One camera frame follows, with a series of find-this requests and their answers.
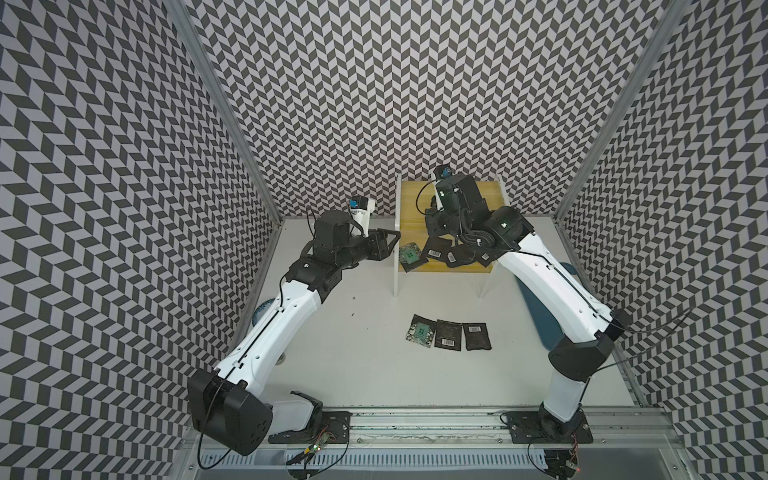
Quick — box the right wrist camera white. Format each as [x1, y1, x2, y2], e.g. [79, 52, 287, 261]
[432, 164, 453, 183]

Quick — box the teal tray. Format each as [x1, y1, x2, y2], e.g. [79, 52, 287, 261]
[517, 279, 564, 351]

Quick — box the green floral tea bag top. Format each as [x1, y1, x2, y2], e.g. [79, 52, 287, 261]
[406, 315, 437, 348]

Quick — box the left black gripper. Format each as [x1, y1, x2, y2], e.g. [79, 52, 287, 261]
[335, 227, 399, 268]

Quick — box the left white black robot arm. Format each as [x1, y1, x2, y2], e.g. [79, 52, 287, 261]
[187, 210, 401, 455]

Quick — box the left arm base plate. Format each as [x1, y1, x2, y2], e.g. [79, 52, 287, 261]
[268, 411, 351, 445]

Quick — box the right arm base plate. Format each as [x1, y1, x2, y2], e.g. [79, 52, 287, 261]
[501, 409, 594, 445]

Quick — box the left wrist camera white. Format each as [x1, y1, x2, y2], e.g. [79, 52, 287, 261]
[348, 195, 376, 237]

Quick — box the green floral tea bag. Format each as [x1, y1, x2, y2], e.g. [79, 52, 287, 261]
[406, 315, 437, 348]
[398, 242, 429, 273]

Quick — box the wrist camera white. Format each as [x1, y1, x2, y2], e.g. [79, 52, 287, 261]
[348, 195, 376, 237]
[432, 164, 453, 183]

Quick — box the green floral tea bag lower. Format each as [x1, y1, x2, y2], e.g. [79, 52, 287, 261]
[398, 242, 429, 273]

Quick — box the blue white ceramic bowl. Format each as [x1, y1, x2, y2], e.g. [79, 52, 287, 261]
[251, 300, 272, 327]

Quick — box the aluminium front rail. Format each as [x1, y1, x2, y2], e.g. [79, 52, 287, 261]
[340, 406, 683, 449]

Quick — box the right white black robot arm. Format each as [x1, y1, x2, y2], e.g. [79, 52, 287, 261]
[422, 165, 632, 430]

